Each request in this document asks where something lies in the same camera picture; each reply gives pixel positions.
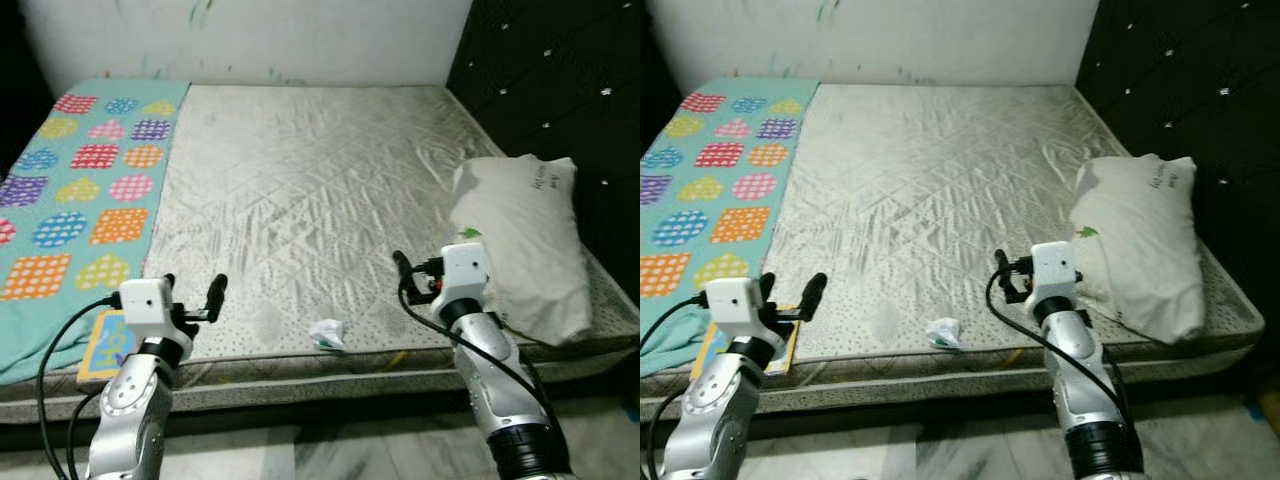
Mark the teal blanket with colourful shapes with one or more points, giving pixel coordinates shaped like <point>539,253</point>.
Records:
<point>660,320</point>
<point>25,330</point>

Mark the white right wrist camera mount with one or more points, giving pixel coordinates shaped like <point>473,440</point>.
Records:
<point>465,270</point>
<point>1053,268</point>

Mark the white pillow with tree print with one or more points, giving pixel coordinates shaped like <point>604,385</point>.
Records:
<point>520,250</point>
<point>1140,250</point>

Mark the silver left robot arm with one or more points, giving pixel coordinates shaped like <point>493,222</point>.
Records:
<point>130,410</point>
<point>715,410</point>

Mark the black tufted headboard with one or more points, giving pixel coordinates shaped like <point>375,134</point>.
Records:
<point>1190,70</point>
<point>560,70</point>

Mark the beige quilted mattress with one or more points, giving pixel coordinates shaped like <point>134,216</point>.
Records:
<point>930,180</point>
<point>300,180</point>

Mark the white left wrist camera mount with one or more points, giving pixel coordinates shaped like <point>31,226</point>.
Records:
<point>735,303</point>
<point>145,305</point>

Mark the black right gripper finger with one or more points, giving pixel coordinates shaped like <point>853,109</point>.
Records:
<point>1002,266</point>
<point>402,270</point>

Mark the colourful children's book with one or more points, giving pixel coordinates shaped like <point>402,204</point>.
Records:
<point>100,350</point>
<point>705,350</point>

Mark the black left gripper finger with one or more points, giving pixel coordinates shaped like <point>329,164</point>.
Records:
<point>815,293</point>
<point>768,285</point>
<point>216,295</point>
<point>169,284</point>

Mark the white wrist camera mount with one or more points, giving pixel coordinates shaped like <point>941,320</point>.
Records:
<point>735,303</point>
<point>465,270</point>
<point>1053,268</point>
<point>145,305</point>

